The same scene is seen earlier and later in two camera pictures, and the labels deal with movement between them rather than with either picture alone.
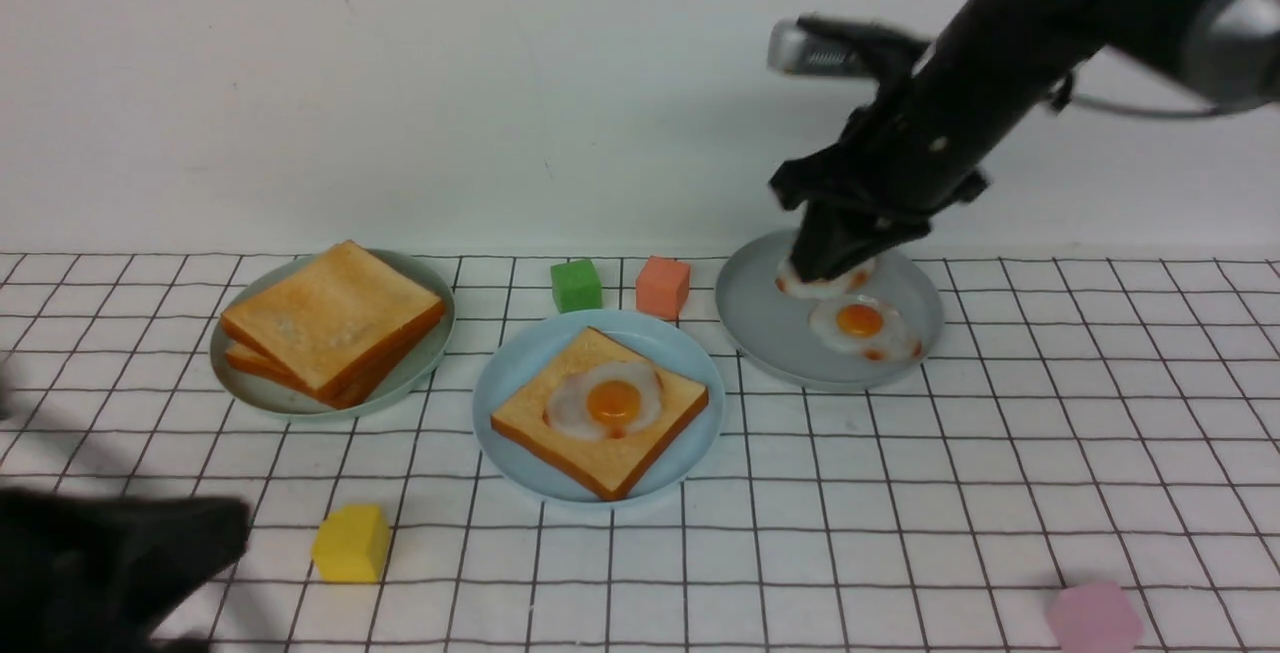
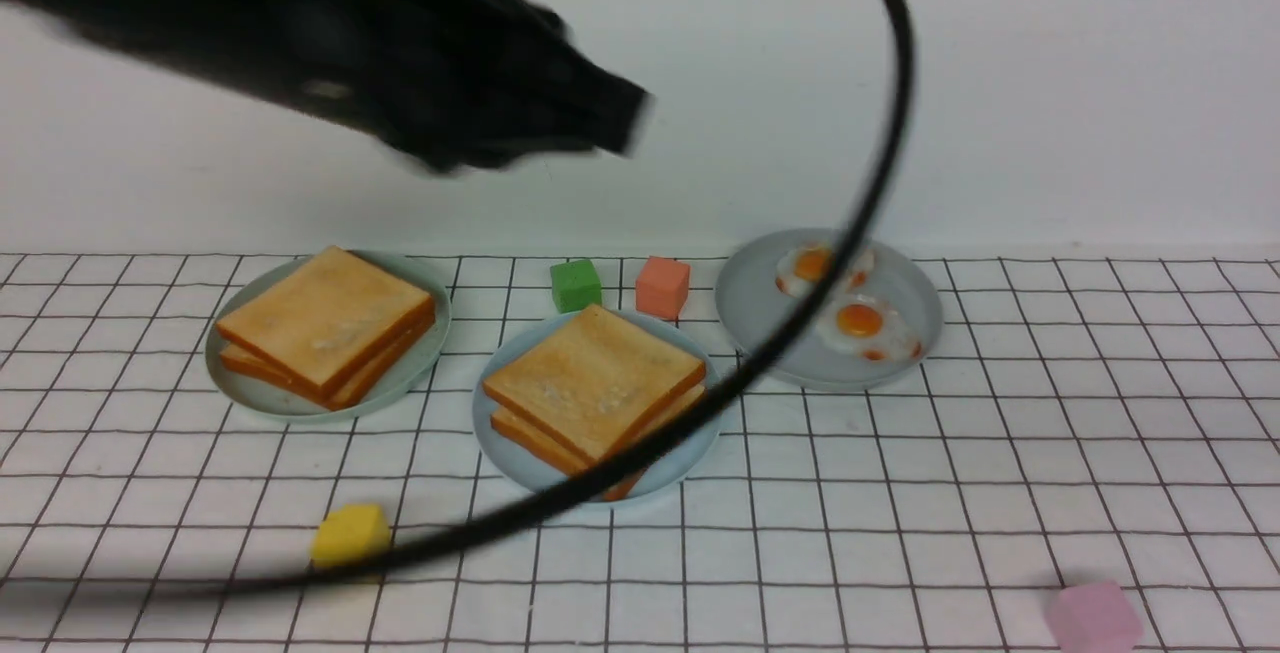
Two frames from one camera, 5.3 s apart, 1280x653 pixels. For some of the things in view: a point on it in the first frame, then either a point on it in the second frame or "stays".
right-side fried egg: (865, 325) stays
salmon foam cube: (662, 287) stays
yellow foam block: (350, 544) stays
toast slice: (333, 321) -> (543, 444)
